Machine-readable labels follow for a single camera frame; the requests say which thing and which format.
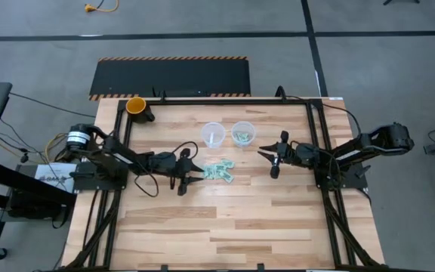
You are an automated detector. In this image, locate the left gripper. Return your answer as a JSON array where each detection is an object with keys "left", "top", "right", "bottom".
[{"left": 150, "top": 148, "right": 206, "bottom": 196}]

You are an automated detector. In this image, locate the white labelled box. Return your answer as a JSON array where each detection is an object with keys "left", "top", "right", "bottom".
[{"left": 35, "top": 162, "right": 78, "bottom": 193}]

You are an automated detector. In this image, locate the black floor cable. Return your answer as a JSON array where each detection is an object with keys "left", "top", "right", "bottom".
[{"left": 8, "top": 91, "right": 97, "bottom": 119}]

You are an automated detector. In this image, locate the yellow cable bundle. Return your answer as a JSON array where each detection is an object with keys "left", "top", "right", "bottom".
[{"left": 45, "top": 131, "right": 69, "bottom": 160}]

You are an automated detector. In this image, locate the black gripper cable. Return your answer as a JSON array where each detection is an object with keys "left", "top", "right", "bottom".
[
  {"left": 133, "top": 141, "right": 199, "bottom": 199},
  {"left": 315, "top": 147, "right": 344, "bottom": 187}
]

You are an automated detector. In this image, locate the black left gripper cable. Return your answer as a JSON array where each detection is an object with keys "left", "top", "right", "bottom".
[{"left": 133, "top": 141, "right": 199, "bottom": 199}]

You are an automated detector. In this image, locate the black equipment stand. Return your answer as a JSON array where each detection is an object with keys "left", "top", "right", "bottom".
[{"left": 0, "top": 157, "right": 78, "bottom": 261}]

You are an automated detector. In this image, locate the clear plastic cup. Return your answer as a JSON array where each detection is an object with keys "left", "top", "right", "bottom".
[
  {"left": 200, "top": 121, "right": 227, "bottom": 149},
  {"left": 230, "top": 120, "right": 257, "bottom": 148}
]

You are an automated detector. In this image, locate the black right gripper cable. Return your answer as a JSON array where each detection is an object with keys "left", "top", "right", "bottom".
[{"left": 315, "top": 147, "right": 344, "bottom": 187}]

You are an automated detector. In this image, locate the orange extension cable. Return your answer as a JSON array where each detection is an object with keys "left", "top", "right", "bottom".
[{"left": 84, "top": 0, "right": 120, "bottom": 14}]

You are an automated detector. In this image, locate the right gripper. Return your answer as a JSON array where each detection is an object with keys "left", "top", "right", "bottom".
[{"left": 258, "top": 131, "right": 320, "bottom": 180}]

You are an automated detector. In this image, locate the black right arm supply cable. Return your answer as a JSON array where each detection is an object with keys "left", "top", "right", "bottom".
[{"left": 284, "top": 94, "right": 363, "bottom": 138}]

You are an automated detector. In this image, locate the black hazard-striped floor mat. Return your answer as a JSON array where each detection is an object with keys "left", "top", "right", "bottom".
[{"left": 88, "top": 56, "right": 252, "bottom": 102}]

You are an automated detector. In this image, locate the black aluminium table frame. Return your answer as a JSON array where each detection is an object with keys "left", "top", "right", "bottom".
[{"left": 64, "top": 95, "right": 387, "bottom": 272}]

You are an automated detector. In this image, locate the black mug orange inside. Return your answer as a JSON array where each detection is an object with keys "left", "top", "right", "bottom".
[{"left": 125, "top": 96, "right": 156, "bottom": 124}]

